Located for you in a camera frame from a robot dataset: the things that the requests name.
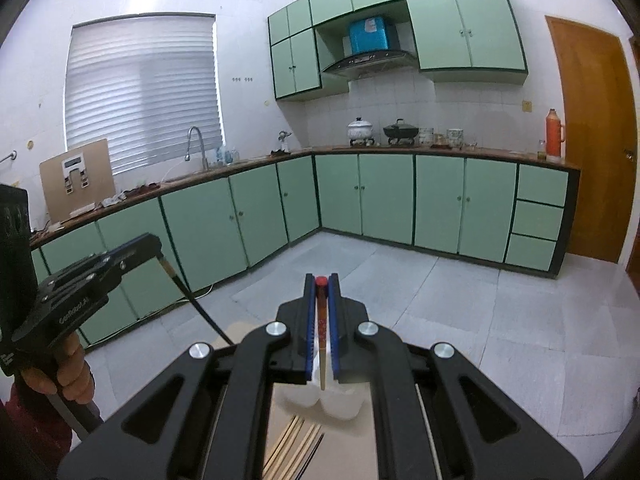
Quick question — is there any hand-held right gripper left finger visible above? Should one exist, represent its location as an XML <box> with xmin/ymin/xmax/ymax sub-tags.
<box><xmin>57</xmin><ymin>272</ymin><xmax>321</xmax><ymax>480</ymax></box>

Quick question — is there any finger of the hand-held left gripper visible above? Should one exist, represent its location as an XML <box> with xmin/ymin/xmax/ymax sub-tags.
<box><xmin>37</xmin><ymin>232</ymin><xmax>163</xmax><ymax>295</ymax></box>
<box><xmin>49</xmin><ymin>245</ymin><xmax>164</xmax><ymax>312</ymax></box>

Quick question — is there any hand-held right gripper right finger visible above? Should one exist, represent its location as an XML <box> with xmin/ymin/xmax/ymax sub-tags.
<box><xmin>327</xmin><ymin>272</ymin><xmax>585</xmax><ymax>480</ymax></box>

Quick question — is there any red-brown patterned chopstick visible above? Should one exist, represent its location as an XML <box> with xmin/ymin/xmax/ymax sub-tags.
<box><xmin>315</xmin><ymin>276</ymin><xmax>331</xmax><ymax>392</ymax></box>

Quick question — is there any white double utensil holder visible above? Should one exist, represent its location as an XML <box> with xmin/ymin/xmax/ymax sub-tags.
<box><xmin>282</xmin><ymin>347</ymin><xmax>372</xmax><ymax>422</ymax></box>

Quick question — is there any black chopstick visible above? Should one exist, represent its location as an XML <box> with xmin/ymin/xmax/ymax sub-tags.
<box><xmin>295</xmin><ymin>433</ymin><xmax>326</xmax><ymax>480</ymax></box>
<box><xmin>157</xmin><ymin>254</ymin><xmax>236</xmax><ymax>347</ymax></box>

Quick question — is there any light wooden chopstick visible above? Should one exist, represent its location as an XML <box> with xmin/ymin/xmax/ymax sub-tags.
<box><xmin>282</xmin><ymin>426</ymin><xmax>323</xmax><ymax>480</ymax></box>
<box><xmin>262</xmin><ymin>417</ymin><xmax>306</xmax><ymax>480</ymax></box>
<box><xmin>262</xmin><ymin>415</ymin><xmax>300</xmax><ymax>468</ymax></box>
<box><xmin>272</xmin><ymin>424</ymin><xmax>317</xmax><ymax>480</ymax></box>

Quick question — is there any person's left forearm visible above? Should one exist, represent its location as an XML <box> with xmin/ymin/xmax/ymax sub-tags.
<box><xmin>0</xmin><ymin>387</ymin><xmax>76</xmax><ymax>480</ymax></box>

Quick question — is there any person's left hand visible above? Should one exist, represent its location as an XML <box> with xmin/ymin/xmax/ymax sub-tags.
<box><xmin>21</xmin><ymin>332</ymin><xmax>97</xmax><ymax>404</ymax></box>

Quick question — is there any wooden board with white device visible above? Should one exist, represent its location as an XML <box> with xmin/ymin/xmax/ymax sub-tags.
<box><xmin>39</xmin><ymin>138</ymin><xmax>117</xmax><ymax>223</ymax></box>

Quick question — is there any metal kitchen faucet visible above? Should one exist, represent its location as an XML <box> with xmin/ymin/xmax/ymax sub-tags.
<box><xmin>186</xmin><ymin>126</ymin><xmax>210</xmax><ymax>171</ymax></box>

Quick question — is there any white window blind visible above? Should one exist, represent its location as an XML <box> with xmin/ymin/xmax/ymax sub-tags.
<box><xmin>64</xmin><ymin>12</ymin><xmax>224</xmax><ymax>176</ymax></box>

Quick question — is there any green base cabinet unit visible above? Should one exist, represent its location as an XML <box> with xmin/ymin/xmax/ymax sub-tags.
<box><xmin>30</xmin><ymin>147</ymin><xmax>581</xmax><ymax>351</ymax></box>

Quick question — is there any gas stove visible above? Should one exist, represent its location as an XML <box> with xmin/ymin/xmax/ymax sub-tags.
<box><xmin>347</xmin><ymin>136</ymin><xmax>418</xmax><ymax>149</ymax></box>

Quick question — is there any white lidded pot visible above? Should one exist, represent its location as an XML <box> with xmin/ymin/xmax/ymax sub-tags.
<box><xmin>347</xmin><ymin>117</ymin><xmax>375</xmax><ymax>141</ymax></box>

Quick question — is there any green cabinet drawer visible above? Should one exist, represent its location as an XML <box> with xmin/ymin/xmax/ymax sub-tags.
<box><xmin>516</xmin><ymin>164</ymin><xmax>569</xmax><ymax>207</ymax></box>
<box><xmin>505</xmin><ymin>234</ymin><xmax>558</xmax><ymax>270</ymax></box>
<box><xmin>511</xmin><ymin>200</ymin><xmax>566</xmax><ymax>241</ymax></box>

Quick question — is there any black lidded wok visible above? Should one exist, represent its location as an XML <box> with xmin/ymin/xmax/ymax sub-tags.
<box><xmin>383</xmin><ymin>119</ymin><xmax>421</xmax><ymax>141</ymax></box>

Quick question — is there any black range hood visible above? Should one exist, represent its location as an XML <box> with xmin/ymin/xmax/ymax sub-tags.
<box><xmin>320</xmin><ymin>49</ymin><xmax>418</xmax><ymax>81</ymax></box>

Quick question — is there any orange thermos flask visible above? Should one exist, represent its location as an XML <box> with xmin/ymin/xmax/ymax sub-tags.
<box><xmin>545</xmin><ymin>108</ymin><xmax>567</xmax><ymax>162</ymax></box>

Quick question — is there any blue box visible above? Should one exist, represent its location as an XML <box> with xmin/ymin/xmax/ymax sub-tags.
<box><xmin>348</xmin><ymin>16</ymin><xmax>392</xmax><ymax>55</ymax></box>

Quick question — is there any wooden door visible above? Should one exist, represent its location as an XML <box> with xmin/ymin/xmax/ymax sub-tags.
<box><xmin>545</xmin><ymin>15</ymin><xmax>638</xmax><ymax>265</ymax></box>
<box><xmin>629</xmin><ymin>37</ymin><xmax>640</xmax><ymax>281</ymax></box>

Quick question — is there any green wall cabinet unit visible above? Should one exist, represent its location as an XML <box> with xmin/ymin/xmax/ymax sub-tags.
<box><xmin>267</xmin><ymin>0</ymin><xmax>529</xmax><ymax>102</ymax></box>

